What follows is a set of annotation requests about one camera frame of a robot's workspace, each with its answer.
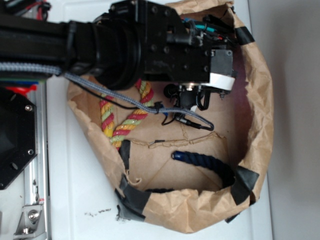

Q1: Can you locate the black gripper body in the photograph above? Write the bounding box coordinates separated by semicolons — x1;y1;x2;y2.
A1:
140;1;238;111

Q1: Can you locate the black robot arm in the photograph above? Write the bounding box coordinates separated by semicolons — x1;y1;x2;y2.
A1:
0;0;236;110

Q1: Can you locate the brown paper bag bin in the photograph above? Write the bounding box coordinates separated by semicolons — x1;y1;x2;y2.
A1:
67;0;274;234

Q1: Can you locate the thin black wire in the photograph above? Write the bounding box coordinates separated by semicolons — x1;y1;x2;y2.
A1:
67;77;181;126

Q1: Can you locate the multicolour twisted rope toy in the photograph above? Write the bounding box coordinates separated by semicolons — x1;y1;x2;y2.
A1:
99;79;154;149

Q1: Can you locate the dark blue rope toy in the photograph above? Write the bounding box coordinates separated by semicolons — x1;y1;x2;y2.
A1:
143;151;235;193

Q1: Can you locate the grey braided cable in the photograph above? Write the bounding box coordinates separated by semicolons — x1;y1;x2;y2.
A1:
0;62;215;131

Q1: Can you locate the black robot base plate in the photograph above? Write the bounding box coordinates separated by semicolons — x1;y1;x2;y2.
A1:
0;87;37;190

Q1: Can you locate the aluminium rail frame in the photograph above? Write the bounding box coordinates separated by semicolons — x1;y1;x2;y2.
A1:
23;83;52;240

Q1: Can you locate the metal corner bracket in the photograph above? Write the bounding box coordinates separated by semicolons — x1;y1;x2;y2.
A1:
13;204;46;239

